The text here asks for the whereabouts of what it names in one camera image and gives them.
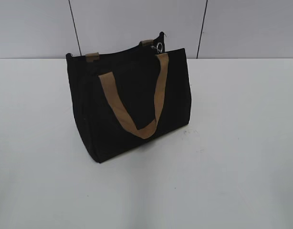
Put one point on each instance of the black bag with tan handles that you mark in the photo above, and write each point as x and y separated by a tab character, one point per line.
125	99

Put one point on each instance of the silver zipper pull with ring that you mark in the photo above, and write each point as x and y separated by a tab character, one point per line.
158	47

